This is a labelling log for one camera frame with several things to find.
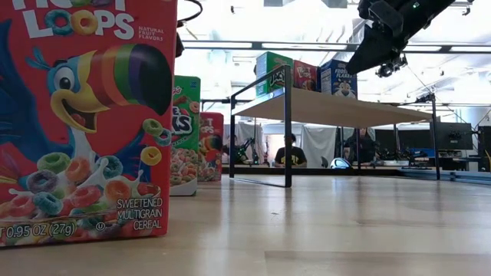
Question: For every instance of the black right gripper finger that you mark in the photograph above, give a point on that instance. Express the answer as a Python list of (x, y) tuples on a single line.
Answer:
[(374, 50)]

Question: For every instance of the blue Frosted Flakes cereal box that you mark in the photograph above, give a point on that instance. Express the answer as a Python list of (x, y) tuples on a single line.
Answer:
[(337, 82)]

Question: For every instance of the red Froot Loops cereal box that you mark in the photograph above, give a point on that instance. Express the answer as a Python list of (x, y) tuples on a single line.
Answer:
[(96, 134), (211, 153), (307, 76)]

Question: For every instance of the green Apple Jacks cereal box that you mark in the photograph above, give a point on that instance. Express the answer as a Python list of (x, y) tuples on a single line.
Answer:
[(274, 73), (186, 134)]

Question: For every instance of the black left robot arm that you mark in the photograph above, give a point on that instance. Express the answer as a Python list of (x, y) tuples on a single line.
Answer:
[(179, 46)]

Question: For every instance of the black background robot arm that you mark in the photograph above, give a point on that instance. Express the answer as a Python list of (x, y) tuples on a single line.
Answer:
[(245, 149)]

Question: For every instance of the black ceiling spotlight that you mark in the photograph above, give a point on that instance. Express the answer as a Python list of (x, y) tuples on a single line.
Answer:
[(391, 69), (425, 98)]

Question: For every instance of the person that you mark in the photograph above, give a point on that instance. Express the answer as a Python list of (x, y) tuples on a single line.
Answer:
[(291, 157), (364, 147)]

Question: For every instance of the white curtain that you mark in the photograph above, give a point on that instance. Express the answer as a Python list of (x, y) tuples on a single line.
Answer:
[(249, 132), (318, 145)]

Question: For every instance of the black computer monitor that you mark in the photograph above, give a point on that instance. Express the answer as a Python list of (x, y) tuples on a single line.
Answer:
[(454, 136), (485, 149)]

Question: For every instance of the white round device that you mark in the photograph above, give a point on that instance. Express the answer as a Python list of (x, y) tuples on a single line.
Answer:
[(340, 163)]

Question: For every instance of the long background desk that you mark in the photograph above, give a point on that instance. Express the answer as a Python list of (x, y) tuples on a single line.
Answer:
[(318, 171)]

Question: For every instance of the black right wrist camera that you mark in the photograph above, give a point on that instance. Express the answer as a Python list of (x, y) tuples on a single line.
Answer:
[(385, 13)]

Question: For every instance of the wooden shelf with black frame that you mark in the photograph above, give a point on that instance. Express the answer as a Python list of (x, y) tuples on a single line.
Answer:
[(330, 111)]

